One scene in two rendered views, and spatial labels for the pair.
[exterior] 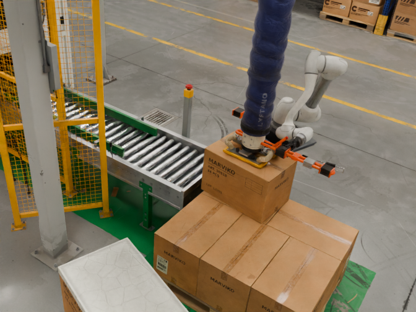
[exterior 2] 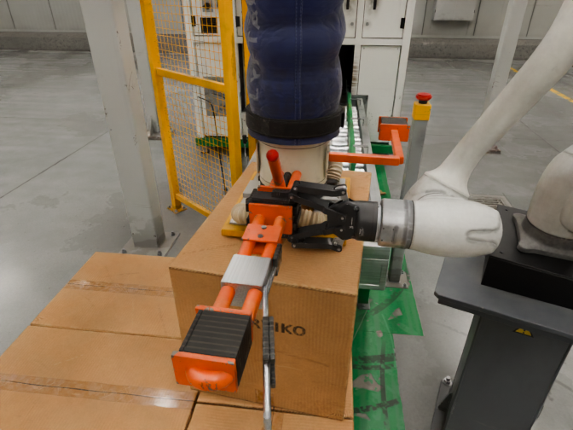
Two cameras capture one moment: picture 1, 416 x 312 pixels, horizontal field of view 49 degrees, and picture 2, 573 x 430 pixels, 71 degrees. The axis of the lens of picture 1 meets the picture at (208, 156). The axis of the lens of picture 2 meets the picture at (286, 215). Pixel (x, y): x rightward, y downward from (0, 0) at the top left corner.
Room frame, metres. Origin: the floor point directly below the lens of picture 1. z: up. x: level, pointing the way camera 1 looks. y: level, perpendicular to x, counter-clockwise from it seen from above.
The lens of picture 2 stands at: (2.58, -1.18, 1.46)
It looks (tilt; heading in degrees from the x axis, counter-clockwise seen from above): 30 degrees down; 66
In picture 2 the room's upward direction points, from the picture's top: straight up
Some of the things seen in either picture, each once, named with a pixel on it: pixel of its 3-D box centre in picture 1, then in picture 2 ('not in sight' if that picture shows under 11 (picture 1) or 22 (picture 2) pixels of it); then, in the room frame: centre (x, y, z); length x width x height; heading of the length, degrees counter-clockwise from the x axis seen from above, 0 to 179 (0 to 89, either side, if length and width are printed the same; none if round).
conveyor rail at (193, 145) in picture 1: (128, 122); (365, 157); (4.03, 0.84, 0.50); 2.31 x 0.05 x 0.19; 60
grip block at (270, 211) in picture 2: (282, 150); (274, 209); (2.84, -0.54, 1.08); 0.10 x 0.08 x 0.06; 147
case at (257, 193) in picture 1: (247, 174); (289, 270); (2.97, -0.33, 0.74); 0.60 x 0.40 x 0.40; 53
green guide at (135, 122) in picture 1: (98, 104); (355, 124); (4.16, 1.17, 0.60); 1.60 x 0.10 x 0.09; 60
